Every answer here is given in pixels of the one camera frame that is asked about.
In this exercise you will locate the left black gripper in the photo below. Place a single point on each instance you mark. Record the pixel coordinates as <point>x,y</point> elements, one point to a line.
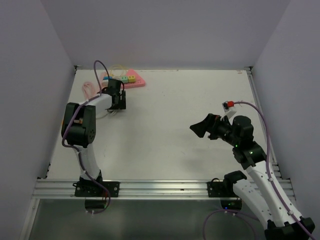
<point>121,104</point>

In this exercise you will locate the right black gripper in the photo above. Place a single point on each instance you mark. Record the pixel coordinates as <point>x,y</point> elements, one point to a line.
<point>210,124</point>

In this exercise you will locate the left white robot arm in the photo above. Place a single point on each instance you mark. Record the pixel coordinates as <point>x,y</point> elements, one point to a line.
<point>79,125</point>

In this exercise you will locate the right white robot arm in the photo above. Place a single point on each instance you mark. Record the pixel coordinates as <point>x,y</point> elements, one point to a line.
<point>267,200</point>

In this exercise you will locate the blue plug adapter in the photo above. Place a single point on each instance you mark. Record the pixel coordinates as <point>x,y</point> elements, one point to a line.
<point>107,78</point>

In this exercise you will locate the green USB charger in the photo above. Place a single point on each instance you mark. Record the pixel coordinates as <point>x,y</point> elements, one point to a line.
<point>124,79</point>

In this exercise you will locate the yellow USB charger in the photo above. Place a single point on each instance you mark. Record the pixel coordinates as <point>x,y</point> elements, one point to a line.
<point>131,79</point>

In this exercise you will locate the pink triangular power strip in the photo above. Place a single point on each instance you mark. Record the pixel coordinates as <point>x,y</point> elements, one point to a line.
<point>140,82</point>

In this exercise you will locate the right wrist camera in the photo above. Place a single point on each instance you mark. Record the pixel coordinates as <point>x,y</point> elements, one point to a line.
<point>229,109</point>

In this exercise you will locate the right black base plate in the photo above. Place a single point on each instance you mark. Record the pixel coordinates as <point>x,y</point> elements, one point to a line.
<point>217,188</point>

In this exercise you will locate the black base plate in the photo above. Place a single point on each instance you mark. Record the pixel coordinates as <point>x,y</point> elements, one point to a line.
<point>217,188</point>
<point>90,190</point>

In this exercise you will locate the aluminium rail frame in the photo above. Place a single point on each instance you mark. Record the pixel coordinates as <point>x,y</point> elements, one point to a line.
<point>63,189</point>

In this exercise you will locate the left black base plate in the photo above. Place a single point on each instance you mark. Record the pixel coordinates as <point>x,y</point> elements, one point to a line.
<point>90,190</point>

